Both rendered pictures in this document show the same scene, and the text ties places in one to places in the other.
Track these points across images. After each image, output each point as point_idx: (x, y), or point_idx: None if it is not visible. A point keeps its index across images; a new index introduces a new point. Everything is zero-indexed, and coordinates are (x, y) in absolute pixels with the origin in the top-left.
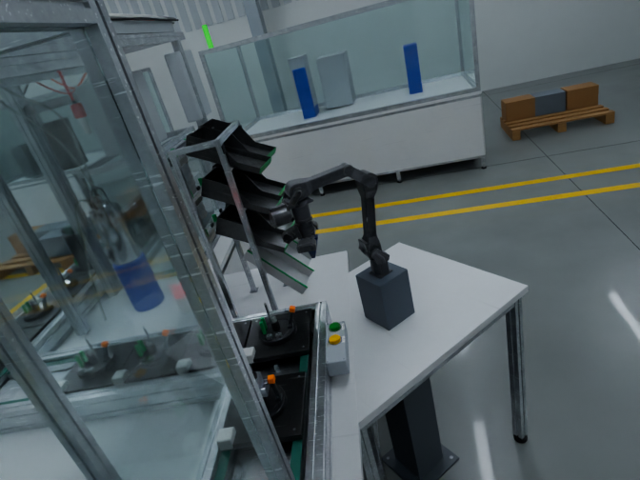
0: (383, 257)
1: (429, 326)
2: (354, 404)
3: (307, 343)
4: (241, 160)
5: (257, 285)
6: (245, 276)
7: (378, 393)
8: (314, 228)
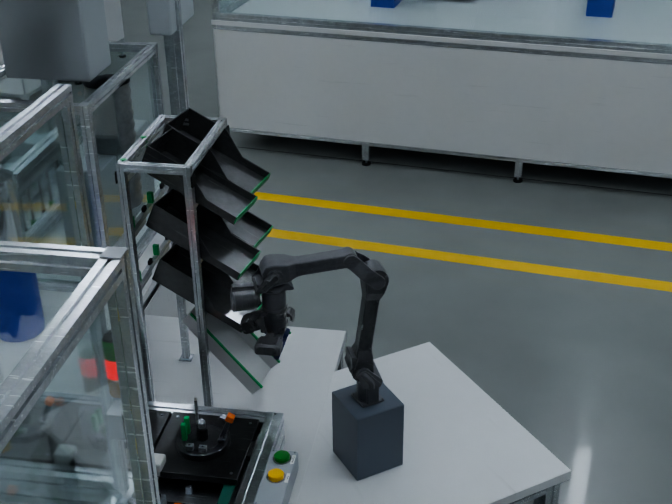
0: (372, 381)
1: (412, 490)
2: None
3: (237, 470)
4: (214, 192)
5: (193, 350)
6: (178, 328)
7: None
8: (287, 321)
